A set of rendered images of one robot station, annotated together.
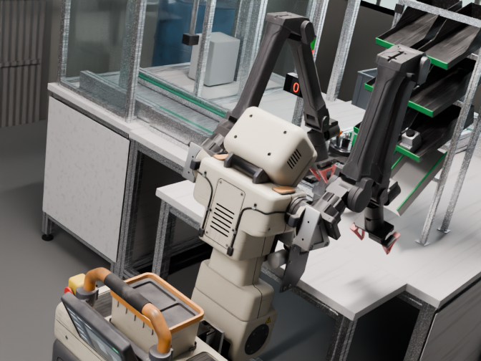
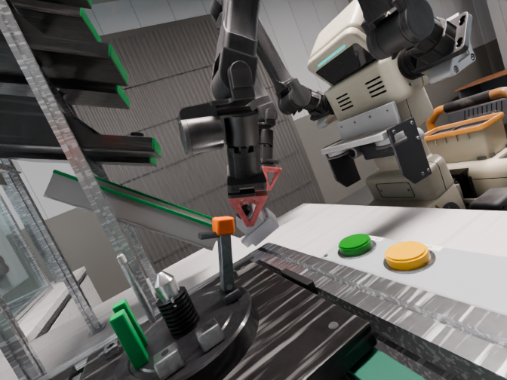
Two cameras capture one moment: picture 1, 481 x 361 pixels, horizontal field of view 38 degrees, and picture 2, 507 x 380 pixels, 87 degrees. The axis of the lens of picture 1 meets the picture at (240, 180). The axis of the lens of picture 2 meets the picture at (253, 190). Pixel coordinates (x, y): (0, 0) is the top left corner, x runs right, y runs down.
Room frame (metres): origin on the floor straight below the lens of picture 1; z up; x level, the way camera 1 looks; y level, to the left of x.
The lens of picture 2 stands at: (2.73, -0.02, 1.12)
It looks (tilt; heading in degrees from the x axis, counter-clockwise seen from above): 7 degrees down; 210
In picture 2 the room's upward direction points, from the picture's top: 23 degrees counter-clockwise
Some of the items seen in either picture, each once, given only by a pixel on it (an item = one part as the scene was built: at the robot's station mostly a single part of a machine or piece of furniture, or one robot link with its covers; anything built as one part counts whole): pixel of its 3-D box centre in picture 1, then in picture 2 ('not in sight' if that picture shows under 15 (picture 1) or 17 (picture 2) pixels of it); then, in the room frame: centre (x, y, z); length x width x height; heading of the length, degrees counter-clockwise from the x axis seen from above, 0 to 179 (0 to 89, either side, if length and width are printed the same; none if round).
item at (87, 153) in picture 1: (184, 161); not in sight; (3.58, 0.33, 0.43); 1.39 x 0.63 x 0.86; 143
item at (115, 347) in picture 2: not in sight; (112, 349); (2.58, -0.36, 0.97); 0.02 x 0.02 x 0.01; 53
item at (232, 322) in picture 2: not in sight; (190, 334); (2.57, -0.24, 0.98); 0.14 x 0.14 x 0.02
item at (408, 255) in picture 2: not in sight; (407, 258); (2.45, -0.05, 0.96); 0.04 x 0.04 x 0.02
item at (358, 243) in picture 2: not in sight; (356, 247); (2.41, -0.10, 0.96); 0.04 x 0.04 x 0.02
